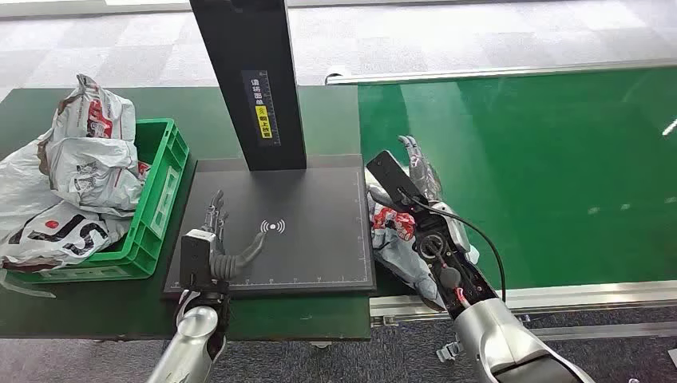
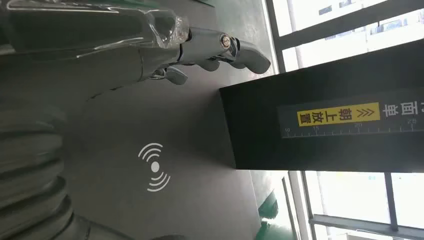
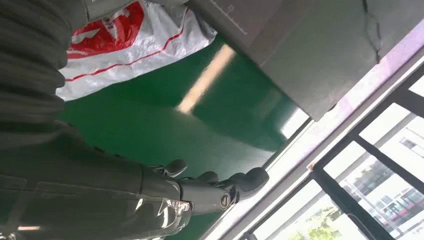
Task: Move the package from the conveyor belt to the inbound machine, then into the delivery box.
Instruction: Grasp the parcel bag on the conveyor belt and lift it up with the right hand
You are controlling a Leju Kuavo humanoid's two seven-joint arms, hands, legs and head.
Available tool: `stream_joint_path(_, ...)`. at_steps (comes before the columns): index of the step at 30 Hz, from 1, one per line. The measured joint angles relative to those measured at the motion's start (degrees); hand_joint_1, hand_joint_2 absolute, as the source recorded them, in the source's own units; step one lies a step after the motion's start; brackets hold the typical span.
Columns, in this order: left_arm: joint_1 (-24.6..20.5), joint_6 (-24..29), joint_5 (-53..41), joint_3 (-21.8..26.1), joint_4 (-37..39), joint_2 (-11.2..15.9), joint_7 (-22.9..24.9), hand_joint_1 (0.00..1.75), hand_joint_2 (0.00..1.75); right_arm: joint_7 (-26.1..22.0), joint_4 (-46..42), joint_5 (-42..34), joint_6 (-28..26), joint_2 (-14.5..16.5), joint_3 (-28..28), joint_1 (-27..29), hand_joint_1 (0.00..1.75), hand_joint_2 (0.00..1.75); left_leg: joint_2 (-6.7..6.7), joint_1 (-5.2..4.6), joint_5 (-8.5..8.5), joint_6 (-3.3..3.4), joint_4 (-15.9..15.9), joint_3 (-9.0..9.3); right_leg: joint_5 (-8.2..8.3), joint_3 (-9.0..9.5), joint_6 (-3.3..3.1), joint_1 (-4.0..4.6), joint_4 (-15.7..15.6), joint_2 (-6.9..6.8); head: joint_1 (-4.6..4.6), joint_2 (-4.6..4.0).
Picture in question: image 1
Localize black scanner column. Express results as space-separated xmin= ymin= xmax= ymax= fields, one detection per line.
xmin=189 ymin=0 xmax=308 ymax=172

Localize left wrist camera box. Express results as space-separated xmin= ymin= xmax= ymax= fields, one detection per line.
xmin=180 ymin=228 xmax=217 ymax=290

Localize grey mailer bag red print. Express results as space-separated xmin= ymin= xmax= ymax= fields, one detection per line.
xmin=366 ymin=182 xmax=448 ymax=313

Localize green conveyor belt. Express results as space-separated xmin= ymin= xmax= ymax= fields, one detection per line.
xmin=358 ymin=67 xmax=677 ymax=297

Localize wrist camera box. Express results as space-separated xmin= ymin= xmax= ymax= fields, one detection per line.
xmin=180 ymin=228 xmax=217 ymax=290
xmin=366 ymin=150 xmax=430 ymax=212

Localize crumpled grey mailer red logo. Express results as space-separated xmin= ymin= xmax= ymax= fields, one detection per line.
xmin=49 ymin=73 xmax=137 ymax=143

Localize black yellow column label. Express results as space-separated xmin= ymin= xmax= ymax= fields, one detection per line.
xmin=241 ymin=69 xmax=283 ymax=148

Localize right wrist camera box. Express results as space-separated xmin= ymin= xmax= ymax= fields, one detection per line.
xmin=366 ymin=150 xmax=430 ymax=212

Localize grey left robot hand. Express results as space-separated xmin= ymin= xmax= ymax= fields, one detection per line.
xmin=203 ymin=189 xmax=268 ymax=281

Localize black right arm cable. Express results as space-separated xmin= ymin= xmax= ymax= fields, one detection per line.
xmin=402 ymin=194 xmax=508 ymax=304

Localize plain grey mailer bag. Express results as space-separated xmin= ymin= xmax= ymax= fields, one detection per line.
xmin=0 ymin=134 xmax=59 ymax=239

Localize grey mailer large black letters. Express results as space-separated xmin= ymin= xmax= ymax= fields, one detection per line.
xmin=0 ymin=200 xmax=133 ymax=273

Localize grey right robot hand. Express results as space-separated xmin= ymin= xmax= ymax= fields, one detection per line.
xmin=398 ymin=135 xmax=444 ymax=204

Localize silver conveyor frame bar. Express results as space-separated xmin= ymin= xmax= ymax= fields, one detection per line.
xmin=529 ymin=321 xmax=677 ymax=342

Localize black scanner base plate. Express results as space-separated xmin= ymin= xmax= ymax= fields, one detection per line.
xmin=160 ymin=154 xmax=378 ymax=302

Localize green plastic crate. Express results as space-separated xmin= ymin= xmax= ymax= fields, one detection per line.
xmin=10 ymin=117 xmax=190 ymax=284

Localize silver conveyor side rail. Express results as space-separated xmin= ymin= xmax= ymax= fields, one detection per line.
xmin=325 ymin=57 xmax=677 ymax=85
xmin=369 ymin=280 xmax=677 ymax=323

